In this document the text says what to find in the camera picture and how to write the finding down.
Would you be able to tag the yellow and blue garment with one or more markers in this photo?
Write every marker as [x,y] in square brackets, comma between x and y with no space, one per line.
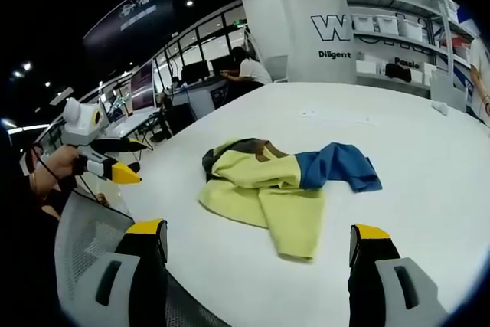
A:
[275,185]

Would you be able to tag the person's left hand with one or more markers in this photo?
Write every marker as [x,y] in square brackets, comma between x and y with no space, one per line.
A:
[57,166]

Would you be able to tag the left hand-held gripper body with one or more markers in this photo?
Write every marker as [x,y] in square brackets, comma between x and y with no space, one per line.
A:
[82,126]

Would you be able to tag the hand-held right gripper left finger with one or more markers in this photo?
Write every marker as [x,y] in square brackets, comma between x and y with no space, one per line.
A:
[132,277]

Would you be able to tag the white office desk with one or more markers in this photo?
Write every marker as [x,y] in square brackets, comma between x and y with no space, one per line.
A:
[126,124]

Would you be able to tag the white storage box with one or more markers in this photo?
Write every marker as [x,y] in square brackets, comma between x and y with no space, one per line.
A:
[386,22]

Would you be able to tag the dark hanging banner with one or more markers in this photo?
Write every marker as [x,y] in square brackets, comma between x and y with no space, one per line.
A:
[128,17]

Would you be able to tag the black computer monitor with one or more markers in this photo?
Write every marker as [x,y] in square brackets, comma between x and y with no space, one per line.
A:
[195,71]

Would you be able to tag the crumpled white paper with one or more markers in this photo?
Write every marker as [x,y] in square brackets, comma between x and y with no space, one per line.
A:
[440,106]

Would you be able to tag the white storage shelf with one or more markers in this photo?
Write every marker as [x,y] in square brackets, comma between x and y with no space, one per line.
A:
[406,41]

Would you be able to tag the black bag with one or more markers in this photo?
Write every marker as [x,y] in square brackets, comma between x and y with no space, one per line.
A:
[398,71]

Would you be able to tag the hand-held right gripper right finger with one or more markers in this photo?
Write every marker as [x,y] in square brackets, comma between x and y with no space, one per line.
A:
[386,281]

